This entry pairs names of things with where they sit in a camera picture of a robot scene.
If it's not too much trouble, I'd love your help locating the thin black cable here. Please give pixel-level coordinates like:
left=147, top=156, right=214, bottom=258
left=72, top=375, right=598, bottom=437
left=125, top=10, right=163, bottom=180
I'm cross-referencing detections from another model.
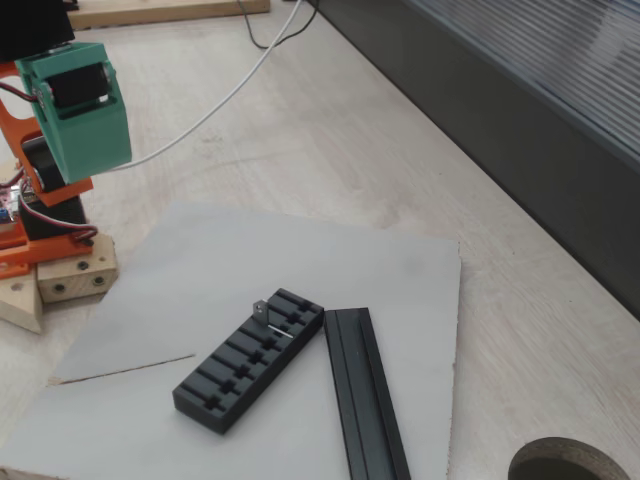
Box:
left=236, top=0, right=320, bottom=50

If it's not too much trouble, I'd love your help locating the black slotted holder block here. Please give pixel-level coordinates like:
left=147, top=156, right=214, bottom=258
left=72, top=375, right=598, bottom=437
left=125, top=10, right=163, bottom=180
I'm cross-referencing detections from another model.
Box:
left=172, top=287, right=325, bottom=436

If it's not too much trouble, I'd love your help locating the white USB cable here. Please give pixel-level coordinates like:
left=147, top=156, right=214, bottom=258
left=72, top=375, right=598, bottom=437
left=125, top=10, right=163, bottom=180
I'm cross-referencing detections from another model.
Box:
left=107, top=0, right=305, bottom=173

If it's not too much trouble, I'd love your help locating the light wooden plank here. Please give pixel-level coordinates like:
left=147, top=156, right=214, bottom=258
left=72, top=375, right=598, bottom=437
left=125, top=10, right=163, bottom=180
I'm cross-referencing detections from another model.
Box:
left=67, top=0, right=271, bottom=31

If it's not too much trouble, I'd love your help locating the triangular wooden wedge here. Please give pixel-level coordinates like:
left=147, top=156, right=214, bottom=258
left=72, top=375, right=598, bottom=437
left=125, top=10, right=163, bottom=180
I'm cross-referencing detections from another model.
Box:
left=0, top=264, right=45, bottom=335

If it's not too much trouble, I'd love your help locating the small metal L bracket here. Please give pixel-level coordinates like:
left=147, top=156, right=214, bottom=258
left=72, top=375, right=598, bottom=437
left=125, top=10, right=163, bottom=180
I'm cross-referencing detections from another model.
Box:
left=251, top=297, right=295, bottom=338

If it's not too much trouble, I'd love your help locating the grey horizontal window blind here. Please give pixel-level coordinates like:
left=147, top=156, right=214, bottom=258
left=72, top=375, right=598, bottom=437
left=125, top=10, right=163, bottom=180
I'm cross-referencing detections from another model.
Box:
left=409, top=0, right=640, bottom=166

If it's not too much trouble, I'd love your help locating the short tricolour servo wire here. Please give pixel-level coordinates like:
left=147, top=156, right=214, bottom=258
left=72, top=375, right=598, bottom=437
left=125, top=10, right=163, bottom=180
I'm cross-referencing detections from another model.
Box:
left=18, top=193, right=100, bottom=248

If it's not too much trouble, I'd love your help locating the long tricolour servo wire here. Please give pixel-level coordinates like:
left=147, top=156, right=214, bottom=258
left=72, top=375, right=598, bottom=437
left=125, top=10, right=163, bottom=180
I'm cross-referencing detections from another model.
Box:
left=0, top=82, right=36, bottom=199

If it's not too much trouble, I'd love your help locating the grey faced plywood board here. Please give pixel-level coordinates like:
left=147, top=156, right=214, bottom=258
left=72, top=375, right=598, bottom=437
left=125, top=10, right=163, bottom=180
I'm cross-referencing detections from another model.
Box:
left=0, top=201, right=462, bottom=480

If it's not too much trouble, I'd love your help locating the wooden block with screw holes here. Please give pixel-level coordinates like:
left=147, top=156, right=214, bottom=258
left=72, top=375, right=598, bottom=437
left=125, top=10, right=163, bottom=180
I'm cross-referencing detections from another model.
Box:
left=37, top=234, right=119, bottom=305

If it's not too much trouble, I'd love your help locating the black aluminium profile rail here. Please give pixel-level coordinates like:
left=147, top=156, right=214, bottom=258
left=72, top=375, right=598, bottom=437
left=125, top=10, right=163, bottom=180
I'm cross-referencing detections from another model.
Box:
left=323, top=306, right=412, bottom=480

